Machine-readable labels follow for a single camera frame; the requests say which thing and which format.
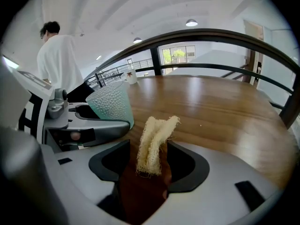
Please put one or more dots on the beige loofah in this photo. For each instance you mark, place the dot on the beige loofah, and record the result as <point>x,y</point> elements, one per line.
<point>152,146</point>

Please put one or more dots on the grey pendant lamp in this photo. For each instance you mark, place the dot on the grey pendant lamp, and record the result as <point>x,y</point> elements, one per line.
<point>137,40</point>
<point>191,23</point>

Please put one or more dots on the white mug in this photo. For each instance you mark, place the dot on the white mug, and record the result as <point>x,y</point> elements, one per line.
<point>131,77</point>

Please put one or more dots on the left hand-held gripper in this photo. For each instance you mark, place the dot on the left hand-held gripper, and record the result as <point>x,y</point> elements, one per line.
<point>37,107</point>

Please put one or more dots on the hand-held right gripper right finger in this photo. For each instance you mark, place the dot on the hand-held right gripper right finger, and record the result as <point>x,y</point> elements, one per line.
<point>215,191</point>

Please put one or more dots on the large window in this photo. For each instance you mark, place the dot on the large window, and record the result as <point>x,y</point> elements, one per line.
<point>178,54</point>

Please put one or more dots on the green dimpled glass cup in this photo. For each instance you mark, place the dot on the green dimpled glass cup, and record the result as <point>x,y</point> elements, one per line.
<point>112,102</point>

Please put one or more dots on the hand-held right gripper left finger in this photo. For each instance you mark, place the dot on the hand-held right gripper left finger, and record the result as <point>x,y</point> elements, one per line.
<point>89,189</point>

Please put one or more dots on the wooden door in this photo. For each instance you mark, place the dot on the wooden door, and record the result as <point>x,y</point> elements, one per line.
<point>254,46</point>

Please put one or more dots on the fluorescent ceiling light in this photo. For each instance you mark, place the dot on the fluorescent ceiling light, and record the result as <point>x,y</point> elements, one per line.
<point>10,62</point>

